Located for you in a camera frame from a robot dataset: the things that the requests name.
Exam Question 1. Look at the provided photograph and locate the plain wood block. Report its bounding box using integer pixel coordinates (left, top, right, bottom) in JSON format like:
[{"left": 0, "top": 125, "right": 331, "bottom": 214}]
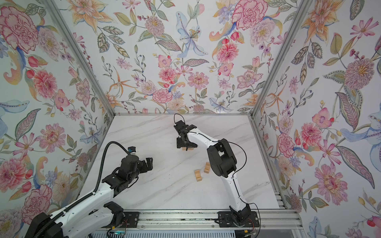
[{"left": 182, "top": 147, "right": 194, "bottom": 151}]

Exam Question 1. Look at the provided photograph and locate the wood arch block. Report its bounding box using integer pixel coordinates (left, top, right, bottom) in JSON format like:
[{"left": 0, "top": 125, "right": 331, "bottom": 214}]
[
  {"left": 194, "top": 170, "right": 202, "bottom": 181},
  {"left": 204, "top": 162, "right": 211, "bottom": 174}
]

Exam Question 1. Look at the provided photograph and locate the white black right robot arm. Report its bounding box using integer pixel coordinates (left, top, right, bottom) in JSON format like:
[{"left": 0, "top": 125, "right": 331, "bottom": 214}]
[{"left": 174, "top": 121, "right": 251, "bottom": 226}]

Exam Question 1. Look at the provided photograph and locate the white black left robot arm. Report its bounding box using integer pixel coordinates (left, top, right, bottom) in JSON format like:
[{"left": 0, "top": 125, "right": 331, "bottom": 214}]
[{"left": 26, "top": 155, "right": 153, "bottom": 238}]

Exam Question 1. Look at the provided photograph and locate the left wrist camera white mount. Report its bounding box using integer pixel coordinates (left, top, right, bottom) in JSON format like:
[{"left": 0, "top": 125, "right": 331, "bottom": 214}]
[{"left": 128, "top": 146, "right": 137, "bottom": 155}]

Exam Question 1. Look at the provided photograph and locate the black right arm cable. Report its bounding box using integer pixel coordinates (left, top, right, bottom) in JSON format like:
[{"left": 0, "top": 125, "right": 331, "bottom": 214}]
[{"left": 173, "top": 113, "right": 262, "bottom": 238}]

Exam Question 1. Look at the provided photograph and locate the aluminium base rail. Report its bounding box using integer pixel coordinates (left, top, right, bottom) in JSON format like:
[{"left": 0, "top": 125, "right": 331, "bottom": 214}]
[{"left": 118, "top": 209, "right": 303, "bottom": 231}]

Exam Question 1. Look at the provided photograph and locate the aluminium corner post left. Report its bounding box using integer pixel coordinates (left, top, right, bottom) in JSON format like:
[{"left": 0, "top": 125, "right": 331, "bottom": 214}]
[{"left": 42, "top": 0, "right": 116, "bottom": 120}]

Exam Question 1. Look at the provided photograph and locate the aluminium corner post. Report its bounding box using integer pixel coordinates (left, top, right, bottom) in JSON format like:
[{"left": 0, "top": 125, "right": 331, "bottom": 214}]
[
  {"left": 42, "top": 0, "right": 116, "bottom": 120},
  {"left": 251, "top": 1, "right": 312, "bottom": 119}
]

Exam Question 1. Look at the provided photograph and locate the aluminium corner post right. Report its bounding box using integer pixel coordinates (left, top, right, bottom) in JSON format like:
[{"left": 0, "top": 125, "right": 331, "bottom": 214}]
[{"left": 251, "top": 1, "right": 312, "bottom": 119}]

